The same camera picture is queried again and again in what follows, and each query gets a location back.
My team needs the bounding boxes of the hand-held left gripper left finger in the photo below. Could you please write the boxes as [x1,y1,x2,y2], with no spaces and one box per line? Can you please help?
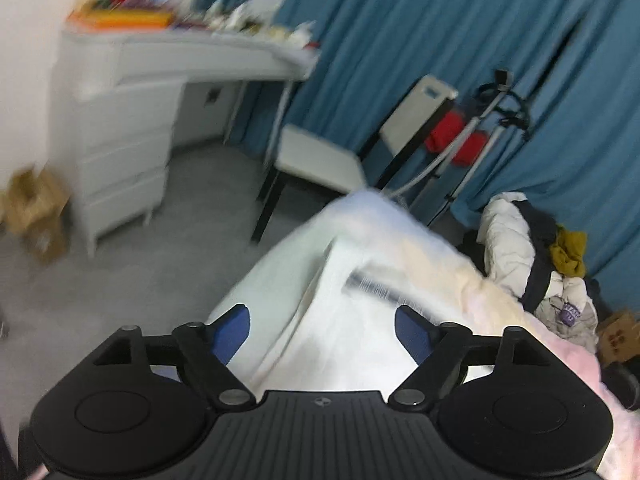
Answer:
[92,304,257,412]

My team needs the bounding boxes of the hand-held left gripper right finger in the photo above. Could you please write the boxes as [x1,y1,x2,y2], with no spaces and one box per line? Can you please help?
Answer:
[387,305,547,413]

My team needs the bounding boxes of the white sweatpants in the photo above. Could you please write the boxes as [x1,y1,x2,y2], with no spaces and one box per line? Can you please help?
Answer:
[207,187,506,393]

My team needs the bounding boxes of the white puffer jacket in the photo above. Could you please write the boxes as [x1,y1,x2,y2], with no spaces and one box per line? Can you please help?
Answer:
[480,191,556,306]

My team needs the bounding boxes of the grey cloth with purple label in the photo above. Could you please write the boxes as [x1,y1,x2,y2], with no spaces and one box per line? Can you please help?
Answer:
[535,275,601,356]

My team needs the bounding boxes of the pastel bed blanket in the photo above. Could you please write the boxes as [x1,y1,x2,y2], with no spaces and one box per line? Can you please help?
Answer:
[450,280,640,480]

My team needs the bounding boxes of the black cloth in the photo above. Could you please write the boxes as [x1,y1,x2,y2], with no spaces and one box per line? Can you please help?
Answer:
[515,200,558,251]

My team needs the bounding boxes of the mustard yellow cloth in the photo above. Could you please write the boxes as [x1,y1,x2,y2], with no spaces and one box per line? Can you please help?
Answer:
[549,227,588,278]

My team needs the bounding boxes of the black chair with white back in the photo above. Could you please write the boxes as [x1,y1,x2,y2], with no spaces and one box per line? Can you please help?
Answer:
[250,74,458,246]

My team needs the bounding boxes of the red cloth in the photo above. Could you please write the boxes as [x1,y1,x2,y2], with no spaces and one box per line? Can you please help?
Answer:
[425,111,488,166]

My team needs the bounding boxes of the brown paper bag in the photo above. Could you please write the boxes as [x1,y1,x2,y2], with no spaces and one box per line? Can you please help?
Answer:
[597,310,640,366]

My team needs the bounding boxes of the white dressing table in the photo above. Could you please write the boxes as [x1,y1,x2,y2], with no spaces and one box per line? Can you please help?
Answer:
[47,27,321,258]

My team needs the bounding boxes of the cardboard box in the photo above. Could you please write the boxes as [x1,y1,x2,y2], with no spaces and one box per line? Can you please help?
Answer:
[0,167,71,263]

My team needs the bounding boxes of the garment steamer stand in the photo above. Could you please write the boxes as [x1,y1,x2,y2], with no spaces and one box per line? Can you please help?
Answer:
[385,67,533,228]

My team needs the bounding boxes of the row of cosmetic bottles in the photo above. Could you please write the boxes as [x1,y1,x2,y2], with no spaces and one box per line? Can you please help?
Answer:
[175,0,321,51]

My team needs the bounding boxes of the orange box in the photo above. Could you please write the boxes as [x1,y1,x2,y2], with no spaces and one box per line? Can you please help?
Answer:
[67,7,173,31]

